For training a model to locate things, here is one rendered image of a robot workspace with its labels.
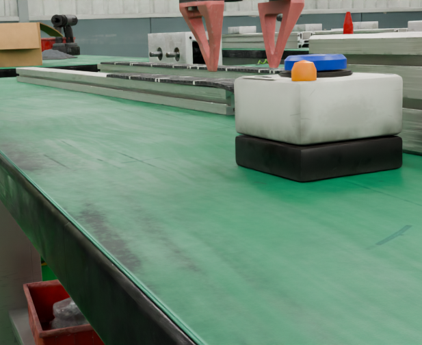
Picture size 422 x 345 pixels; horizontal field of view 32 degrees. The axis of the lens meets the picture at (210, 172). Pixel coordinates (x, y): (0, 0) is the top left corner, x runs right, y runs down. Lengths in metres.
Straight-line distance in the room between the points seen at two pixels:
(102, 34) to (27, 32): 9.21
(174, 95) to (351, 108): 0.52
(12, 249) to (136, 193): 1.46
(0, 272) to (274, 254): 1.61
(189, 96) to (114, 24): 11.06
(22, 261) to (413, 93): 1.47
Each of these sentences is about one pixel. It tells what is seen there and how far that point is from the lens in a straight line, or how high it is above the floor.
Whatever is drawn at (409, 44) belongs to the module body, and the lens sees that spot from 0.54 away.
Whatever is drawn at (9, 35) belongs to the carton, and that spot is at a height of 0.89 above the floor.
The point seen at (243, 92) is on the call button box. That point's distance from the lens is 0.49.
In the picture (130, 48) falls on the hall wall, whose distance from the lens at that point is 12.04.
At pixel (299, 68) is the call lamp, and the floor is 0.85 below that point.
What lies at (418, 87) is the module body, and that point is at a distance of 0.54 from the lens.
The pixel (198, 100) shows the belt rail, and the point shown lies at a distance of 0.90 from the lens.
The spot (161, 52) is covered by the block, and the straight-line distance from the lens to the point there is 1.76.
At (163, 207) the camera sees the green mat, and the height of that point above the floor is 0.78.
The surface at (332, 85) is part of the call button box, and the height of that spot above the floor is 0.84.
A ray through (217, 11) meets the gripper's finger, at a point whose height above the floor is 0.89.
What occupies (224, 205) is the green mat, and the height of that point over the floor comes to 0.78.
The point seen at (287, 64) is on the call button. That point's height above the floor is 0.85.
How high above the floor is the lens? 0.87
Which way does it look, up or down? 11 degrees down
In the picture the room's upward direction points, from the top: 2 degrees counter-clockwise
